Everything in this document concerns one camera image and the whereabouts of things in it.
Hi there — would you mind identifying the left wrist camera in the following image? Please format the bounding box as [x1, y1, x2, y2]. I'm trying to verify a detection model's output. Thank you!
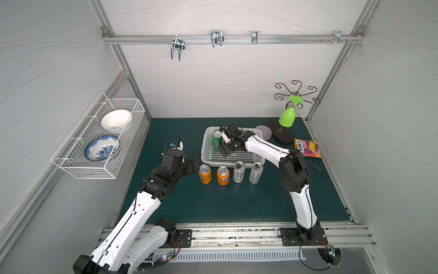
[161, 142, 185, 170]

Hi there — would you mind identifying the white Monster can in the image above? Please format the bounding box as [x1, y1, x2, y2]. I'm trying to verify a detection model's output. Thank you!
[249, 162, 263, 184]
[233, 162, 246, 183]

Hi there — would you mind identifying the black scroll wall hook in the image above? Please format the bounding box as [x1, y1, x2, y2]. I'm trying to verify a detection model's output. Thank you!
[274, 80, 321, 110]

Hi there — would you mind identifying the white wire wall basket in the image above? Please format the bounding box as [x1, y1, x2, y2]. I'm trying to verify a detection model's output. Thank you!
[51, 93, 145, 179]

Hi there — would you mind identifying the white bowl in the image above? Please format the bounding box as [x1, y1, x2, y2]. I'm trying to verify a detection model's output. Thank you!
[100, 110, 132, 134]

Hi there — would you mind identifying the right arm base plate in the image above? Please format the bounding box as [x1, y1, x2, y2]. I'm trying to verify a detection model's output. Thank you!
[277, 227, 329, 247]

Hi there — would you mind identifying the green Sprite can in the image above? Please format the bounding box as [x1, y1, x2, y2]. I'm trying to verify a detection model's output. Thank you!
[212, 131, 222, 149]

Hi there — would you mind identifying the metal hook right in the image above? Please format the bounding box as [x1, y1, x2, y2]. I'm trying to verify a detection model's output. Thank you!
[321, 31, 352, 45]

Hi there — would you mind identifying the green lamp with dark base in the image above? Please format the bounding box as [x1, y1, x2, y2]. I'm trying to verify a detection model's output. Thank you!
[268, 95, 303, 144]

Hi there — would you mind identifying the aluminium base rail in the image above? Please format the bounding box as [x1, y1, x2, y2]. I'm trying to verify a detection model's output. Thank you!
[95, 222, 376, 252]

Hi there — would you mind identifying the small metal hook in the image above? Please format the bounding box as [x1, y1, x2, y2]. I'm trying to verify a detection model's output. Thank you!
[252, 31, 258, 45]

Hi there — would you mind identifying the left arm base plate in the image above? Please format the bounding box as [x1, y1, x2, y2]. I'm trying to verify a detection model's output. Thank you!
[165, 229, 193, 248]

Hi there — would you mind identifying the orange Fanta can front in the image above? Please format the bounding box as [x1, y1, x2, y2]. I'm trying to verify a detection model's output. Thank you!
[217, 166, 230, 186]

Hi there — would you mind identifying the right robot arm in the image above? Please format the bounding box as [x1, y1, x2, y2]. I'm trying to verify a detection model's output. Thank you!
[219, 135, 321, 239]

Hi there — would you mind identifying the Fox's candy bag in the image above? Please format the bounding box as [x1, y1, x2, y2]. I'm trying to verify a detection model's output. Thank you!
[294, 139, 323, 158]

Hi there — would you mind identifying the metal hook middle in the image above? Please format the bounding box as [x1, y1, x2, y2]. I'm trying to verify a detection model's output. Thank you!
[210, 30, 225, 48]

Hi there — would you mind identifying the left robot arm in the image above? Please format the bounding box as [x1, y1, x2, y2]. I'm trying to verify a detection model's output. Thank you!
[73, 150, 200, 274]

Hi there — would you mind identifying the double metal hook left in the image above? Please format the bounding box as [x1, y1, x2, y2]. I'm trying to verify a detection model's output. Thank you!
[171, 38, 185, 61]

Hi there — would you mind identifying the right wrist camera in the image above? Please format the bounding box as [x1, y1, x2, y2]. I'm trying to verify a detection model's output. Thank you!
[219, 123, 242, 143]

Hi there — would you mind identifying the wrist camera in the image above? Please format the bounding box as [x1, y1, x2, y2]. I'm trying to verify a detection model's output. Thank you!
[219, 123, 242, 143]
[161, 142, 185, 170]

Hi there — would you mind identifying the blue patterned plate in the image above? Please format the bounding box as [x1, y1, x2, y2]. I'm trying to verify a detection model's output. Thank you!
[84, 135, 120, 162]

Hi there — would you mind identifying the metal rail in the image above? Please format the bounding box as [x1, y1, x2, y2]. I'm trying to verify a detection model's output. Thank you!
[103, 34, 366, 46]

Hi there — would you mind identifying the purple bowl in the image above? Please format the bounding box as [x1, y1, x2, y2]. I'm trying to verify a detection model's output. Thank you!
[255, 125, 272, 140]

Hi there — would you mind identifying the white perforated plastic basket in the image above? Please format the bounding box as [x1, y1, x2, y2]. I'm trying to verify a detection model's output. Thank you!
[201, 126, 266, 169]

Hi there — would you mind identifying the orange soda can yellow band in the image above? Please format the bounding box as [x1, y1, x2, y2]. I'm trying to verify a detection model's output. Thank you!
[198, 164, 212, 184]

